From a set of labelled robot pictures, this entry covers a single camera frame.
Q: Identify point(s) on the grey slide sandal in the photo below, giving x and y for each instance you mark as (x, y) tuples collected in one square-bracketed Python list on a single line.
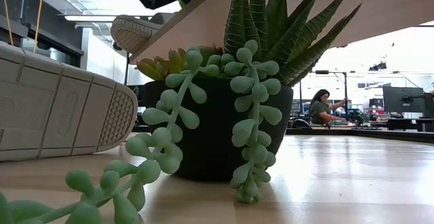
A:
[(132, 34)]

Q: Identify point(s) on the long ceiling light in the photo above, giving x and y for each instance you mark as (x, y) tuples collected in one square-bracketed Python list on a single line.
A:
[(88, 18)]

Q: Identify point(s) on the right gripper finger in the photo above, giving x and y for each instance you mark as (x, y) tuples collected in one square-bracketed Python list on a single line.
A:
[(157, 0)]

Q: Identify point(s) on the person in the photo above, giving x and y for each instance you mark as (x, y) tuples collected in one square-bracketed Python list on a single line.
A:
[(318, 110)]

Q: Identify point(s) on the grey shoe sole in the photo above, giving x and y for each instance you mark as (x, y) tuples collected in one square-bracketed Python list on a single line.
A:
[(51, 108)]

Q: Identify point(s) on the black pole stand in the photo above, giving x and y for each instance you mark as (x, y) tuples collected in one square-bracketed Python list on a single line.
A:
[(345, 91)]

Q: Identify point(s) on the succulent plant in black pot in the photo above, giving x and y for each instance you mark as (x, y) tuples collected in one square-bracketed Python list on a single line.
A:
[(210, 132)]

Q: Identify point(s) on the black computer monitor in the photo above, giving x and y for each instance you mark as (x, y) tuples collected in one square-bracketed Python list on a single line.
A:
[(403, 100)]

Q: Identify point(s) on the black ceiling device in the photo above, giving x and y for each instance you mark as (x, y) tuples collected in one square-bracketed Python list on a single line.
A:
[(378, 66)]

